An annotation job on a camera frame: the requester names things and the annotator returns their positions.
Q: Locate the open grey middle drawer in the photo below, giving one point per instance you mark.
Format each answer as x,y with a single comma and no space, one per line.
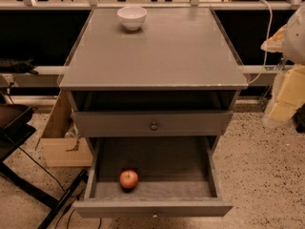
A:
176,178

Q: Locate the grey wooden drawer cabinet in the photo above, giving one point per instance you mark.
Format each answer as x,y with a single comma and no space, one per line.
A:
178,61

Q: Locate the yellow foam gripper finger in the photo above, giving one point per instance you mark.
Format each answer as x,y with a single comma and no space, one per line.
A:
275,42

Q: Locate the red apple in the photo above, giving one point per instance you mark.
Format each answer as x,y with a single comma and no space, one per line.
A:
128,179

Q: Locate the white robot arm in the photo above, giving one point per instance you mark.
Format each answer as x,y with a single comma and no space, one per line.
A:
290,39

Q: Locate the white ceramic bowl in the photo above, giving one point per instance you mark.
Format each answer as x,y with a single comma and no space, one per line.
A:
132,18

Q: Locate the closed grey upper drawer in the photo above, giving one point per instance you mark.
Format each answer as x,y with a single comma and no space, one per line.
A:
157,123

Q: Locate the cardboard box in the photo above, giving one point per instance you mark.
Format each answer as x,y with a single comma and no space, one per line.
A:
62,147

